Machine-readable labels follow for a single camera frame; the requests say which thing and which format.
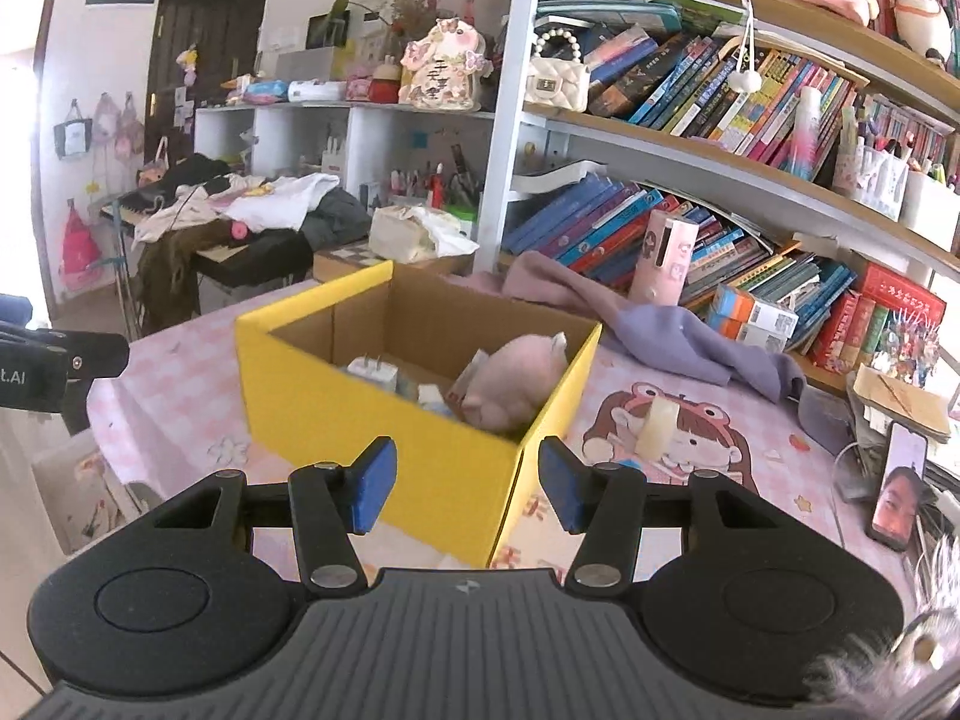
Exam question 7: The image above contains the white charging cable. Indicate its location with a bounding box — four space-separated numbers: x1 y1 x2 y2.
828 439 872 550

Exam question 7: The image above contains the beige tissue box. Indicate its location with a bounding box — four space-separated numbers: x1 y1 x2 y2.
368 205 480 265

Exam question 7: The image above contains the yellow cardboard box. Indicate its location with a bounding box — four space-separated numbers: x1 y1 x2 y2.
236 263 602 567

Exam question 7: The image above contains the gradient pink blue bottle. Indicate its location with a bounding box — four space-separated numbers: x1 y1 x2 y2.
788 86 822 181

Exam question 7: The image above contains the white charger plug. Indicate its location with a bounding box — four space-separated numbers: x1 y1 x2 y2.
343 356 400 394

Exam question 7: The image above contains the colourful figure display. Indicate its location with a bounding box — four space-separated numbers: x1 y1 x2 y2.
871 309 940 388

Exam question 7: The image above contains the orange white box stack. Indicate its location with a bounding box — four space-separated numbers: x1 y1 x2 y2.
706 284 799 353

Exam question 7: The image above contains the white pen holder box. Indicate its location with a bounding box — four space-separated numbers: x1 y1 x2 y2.
900 171 960 252

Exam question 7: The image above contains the pink plush pig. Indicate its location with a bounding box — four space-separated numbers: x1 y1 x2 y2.
460 333 568 436

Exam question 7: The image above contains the red dictionary book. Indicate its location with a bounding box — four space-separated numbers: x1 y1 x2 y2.
805 260 949 377

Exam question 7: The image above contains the pink doll figurine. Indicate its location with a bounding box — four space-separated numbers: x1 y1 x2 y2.
398 18 493 112

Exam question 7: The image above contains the pink cylindrical gadget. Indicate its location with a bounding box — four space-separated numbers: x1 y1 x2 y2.
628 210 698 305

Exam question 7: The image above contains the white quilted pearl handbag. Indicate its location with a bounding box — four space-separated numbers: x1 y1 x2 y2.
524 28 590 112

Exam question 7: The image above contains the brown paper envelope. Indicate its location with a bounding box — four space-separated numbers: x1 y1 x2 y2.
853 366 950 444

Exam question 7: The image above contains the small blue bottle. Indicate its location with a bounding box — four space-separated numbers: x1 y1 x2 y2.
416 383 457 419

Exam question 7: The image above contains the smartphone with video call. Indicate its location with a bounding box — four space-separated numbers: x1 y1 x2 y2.
866 422 928 553

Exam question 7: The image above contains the pile of clothes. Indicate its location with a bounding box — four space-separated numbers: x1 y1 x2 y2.
114 153 371 335

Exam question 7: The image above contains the pink checkered tablecloth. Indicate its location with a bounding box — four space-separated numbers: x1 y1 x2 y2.
85 276 925 616

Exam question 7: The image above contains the purple cloth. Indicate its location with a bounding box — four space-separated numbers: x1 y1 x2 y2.
449 250 853 458

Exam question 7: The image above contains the white tape roll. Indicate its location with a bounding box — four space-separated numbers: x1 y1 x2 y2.
635 395 680 461

